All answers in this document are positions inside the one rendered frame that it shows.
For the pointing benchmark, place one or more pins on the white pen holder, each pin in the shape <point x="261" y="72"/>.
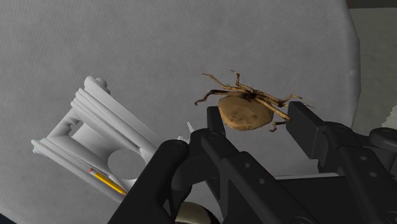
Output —
<point x="93" y="124"/>

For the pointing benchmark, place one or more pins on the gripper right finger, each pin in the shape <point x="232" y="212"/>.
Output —
<point x="313" y="133"/>

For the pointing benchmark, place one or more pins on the yellow pencil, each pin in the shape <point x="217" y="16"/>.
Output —
<point x="108" y="183"/>

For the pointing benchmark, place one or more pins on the beige round object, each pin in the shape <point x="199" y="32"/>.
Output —
<point x="193" y="214"/>

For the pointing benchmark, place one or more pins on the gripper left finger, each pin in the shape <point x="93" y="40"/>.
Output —
<point x="235" y="173"/>

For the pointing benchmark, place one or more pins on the brown toy spider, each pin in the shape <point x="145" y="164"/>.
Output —
<point x="245" y="113"/>

